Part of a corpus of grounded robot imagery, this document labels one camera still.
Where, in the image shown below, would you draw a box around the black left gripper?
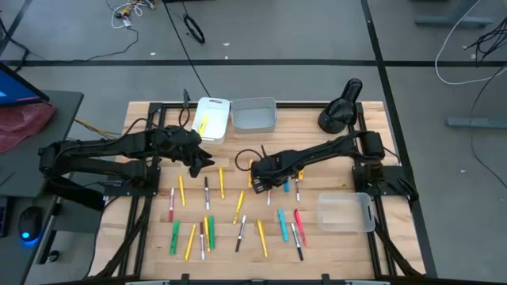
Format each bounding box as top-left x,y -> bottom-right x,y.
158,125 -> 215,169

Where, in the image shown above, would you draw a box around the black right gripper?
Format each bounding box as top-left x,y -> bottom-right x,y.
251,153 -> 297,195

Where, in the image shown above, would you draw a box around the thin red pen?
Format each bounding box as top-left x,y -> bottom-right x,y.
293,208 -> 308,247

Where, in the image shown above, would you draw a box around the white plastic bin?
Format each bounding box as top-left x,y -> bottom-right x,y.
191,97 -> 231,146

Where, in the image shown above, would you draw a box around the clear plastic bin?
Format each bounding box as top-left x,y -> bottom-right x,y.
315,192 -> 376,234

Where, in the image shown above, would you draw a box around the black support beam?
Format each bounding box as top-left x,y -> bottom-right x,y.
44,173 -> 107,211

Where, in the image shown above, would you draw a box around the grey desk leg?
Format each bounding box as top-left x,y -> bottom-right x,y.
36,196 -> 65,265

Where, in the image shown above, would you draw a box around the dark grey desk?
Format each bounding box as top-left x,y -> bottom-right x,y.
0,89 -> 85,285

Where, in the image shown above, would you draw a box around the red cloth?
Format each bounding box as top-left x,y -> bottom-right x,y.
0,101 -> 58,154

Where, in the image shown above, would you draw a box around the black computer mouse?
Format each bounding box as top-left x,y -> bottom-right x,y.
17,205 -> 44,243

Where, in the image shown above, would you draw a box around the blue screen monitor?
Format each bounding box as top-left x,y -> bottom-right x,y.
0,61 -> 51,108

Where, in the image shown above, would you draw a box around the dark keyboard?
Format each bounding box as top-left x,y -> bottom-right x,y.
0,196 -> 10,238

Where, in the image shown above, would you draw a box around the grey table foot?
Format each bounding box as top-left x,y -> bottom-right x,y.
414,0 -> 495,29
445,108 -> 507,130

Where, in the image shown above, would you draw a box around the black looped wrist cable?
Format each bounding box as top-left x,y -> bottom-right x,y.
234,144 -> 265,172
177,104 -> 192,128

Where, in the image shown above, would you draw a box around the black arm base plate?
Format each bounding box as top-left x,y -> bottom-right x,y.
103,165 -> 162,198
351,164 -> 413,198

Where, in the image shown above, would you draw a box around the long black floor cable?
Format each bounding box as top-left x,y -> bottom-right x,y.
162,0 -> 212,99

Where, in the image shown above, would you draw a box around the yellow wires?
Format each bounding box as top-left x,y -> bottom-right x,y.
74,117 -> 122,140

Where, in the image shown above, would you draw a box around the black coiled floor cable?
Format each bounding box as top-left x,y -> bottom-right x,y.
182,13 -> 206,44

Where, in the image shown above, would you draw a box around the thin black floor cable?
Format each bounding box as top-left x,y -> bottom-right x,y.
23,26 -> 140,64
469,65 -> 507,189

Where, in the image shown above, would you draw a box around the white yellow cable bundle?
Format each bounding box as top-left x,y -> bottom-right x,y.
105,0 -> 158,29

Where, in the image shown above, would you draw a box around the white floor cable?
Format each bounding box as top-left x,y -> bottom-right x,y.
434,0 -> 507,86

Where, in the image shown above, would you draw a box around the black floor cable bundle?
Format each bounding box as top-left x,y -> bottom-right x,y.
463,17 -> 507,67

